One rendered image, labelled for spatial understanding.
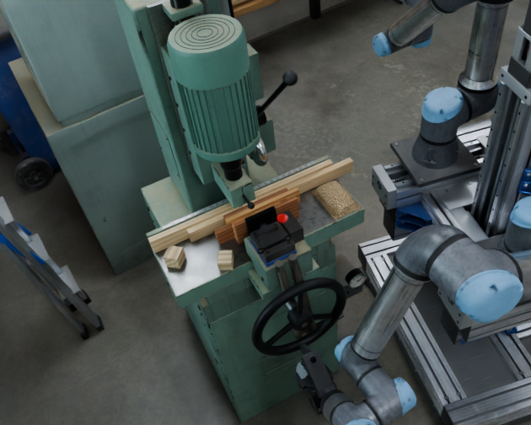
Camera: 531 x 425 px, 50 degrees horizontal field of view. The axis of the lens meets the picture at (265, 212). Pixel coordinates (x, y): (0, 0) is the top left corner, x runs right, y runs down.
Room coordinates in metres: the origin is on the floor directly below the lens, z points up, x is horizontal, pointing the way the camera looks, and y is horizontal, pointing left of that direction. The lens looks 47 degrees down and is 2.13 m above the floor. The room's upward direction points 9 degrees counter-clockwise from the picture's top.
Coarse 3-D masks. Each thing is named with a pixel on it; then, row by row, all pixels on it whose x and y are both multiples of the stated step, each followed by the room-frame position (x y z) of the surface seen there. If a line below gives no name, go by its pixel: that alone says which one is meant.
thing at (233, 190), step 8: (216, 168) 1.20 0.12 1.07; (216, 176) 1.19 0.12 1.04; (224, 176) 1.16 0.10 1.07; (248, 176) 1.14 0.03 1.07; (224, 184) 1.13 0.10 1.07; (232, 184) 1.12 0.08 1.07; (240, 184) 1.12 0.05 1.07; (248, 184) 1.11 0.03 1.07; (224, 192) 1.15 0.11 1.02; (232, 192) 1.10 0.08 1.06; (240, 192) 1.10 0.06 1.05; (248, 192) 1.11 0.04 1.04; (232, 200) 1.10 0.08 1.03; (240, 200) 1.10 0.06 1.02
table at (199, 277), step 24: (312, 216) 1.11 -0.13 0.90; (360, 216) 1.10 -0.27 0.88; (216, 240) 1.08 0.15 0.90; (312, 240) 1.05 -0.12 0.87; (192, 264) 1.00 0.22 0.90; (216, 264) 0.99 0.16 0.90; (240, 264) 0.98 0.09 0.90; (192, 288) 0.92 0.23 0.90; (216, 288) 0.94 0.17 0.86; (264, 288) 0.90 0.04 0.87
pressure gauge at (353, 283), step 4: (356, 268) 1.06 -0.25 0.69; (348, 272) 1.05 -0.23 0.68; (352, 272) 1.04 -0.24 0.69; (356, 272) 1.04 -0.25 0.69; (360, 272) 1.04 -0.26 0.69; (348, 276) 1.04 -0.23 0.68; (352, 276) 1.03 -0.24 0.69; (356, 276) 1.03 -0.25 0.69; (360, 276) 1.03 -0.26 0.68; (364, 276) 1.04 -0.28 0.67; (348, 280) 1.03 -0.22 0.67; (352, 280) 1.02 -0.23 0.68; (356, 280) 1.03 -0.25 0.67; (360, 280) 1.03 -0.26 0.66; (364, 280) 1.04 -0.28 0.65; (348, 284) 1.03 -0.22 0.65; (352, 284) 1.02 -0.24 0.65; (356, 284) 1.03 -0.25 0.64; (360, 284) 1.03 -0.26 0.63
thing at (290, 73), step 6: (288, 72) 1.09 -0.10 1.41; (294, 72) 1.09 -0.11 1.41; (282, 78) 1.09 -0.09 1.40; (288, 78) 1.07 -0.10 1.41; (294, 78) 1.07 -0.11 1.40; (282, 84) 1.11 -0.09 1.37; (288, 84) 1.07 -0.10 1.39; (276, 90) 1.15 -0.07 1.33; (282, 90) 1.14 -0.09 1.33; (270, 96) 1.20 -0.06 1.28; (276, 96) 1.17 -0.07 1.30; (270, 102) 1.20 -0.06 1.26; (258, 108) 1.33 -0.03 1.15; (264, 108) 1.24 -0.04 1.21; (258, 114) 1.29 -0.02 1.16; (264, 114) 1.32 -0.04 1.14; (258, 120) 1.31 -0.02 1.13; (264, 120) 1.31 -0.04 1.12
